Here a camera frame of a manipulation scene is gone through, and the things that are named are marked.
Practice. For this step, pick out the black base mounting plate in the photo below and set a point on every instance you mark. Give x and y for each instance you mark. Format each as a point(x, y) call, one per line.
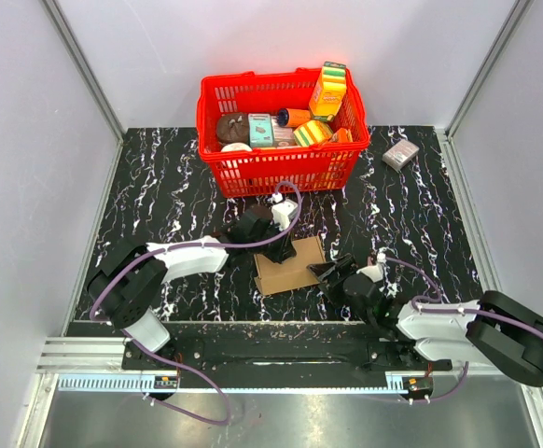
point(353, 344)

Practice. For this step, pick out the brown cardboard box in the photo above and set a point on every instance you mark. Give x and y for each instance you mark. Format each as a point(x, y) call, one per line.
point(273, 278)

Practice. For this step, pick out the red plastic shopping basket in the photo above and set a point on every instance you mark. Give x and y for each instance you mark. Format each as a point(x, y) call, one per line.
point(325, 166)

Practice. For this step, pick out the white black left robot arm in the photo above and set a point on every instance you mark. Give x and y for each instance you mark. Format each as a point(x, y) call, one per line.
point(127, 280)

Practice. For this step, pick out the tall orange sponge box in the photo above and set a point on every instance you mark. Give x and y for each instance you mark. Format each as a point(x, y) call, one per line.
point(328, 92)

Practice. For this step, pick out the pink small food box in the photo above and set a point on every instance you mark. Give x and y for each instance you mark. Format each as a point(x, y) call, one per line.
point(282, 136)

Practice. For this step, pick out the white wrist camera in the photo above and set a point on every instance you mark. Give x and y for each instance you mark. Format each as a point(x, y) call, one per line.
point(375, 268)
point(283, 211)

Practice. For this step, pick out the white round lid container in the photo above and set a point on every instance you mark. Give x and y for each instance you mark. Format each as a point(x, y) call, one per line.
point(233, 147)

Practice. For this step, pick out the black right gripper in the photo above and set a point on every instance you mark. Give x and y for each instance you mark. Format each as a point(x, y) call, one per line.
point(344, 265)

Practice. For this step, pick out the teal small carton box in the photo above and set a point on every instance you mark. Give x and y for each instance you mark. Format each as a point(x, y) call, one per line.
point(260, 130)

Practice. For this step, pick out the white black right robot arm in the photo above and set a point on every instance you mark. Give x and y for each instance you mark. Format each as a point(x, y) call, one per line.
point(492, 330)

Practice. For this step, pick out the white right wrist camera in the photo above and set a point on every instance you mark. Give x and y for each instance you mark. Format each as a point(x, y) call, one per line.
point(375, 268)

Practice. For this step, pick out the yellow green sponge pack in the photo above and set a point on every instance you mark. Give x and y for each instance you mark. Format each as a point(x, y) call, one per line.
point(313, 132)

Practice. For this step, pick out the orange snack packet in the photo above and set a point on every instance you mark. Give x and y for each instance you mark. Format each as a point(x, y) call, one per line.
point(342, 136)

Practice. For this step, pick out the aluminium frame rail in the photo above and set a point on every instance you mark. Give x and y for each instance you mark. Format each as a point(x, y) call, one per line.
point(111, 364)

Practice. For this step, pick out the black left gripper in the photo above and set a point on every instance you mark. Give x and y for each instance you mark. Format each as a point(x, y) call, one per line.
point(285, 251)

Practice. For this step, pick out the orange cylindrical can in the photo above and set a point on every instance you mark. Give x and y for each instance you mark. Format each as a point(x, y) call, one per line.
point(293, 117)

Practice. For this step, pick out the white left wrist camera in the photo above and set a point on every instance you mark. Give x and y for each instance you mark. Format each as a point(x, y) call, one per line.
point(283, 211)

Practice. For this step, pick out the brown round chocolate cake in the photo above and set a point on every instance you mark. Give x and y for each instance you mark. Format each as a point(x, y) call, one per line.
point(233, 128)

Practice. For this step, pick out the white wrapped tissue pack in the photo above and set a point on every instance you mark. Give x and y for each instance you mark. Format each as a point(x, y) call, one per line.
point(400, 154)

